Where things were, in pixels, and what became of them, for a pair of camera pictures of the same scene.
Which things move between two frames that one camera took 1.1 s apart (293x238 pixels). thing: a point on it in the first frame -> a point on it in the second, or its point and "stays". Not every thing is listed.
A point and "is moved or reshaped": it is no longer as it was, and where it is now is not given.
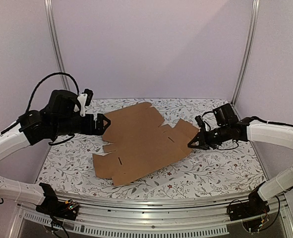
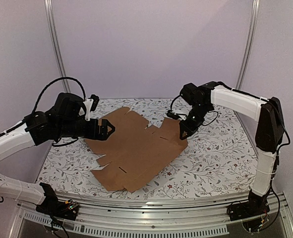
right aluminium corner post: [256, 6] stays
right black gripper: [205, 138] -> [188, 124]
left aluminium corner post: [55, 37] stays
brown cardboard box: [138, 146] is moved or reshaped
